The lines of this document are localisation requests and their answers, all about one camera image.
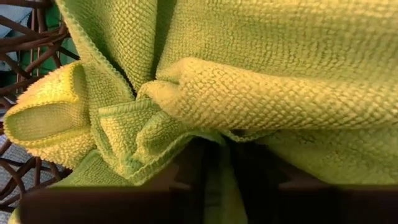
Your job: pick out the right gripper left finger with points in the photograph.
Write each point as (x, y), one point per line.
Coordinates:
(109, 208)

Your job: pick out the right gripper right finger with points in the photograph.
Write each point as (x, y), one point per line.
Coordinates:
(326, 208)

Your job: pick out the green microfiber towel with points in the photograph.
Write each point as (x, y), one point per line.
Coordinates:
(248, 93)

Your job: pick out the green table mat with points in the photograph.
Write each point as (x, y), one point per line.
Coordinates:
(53, 65)

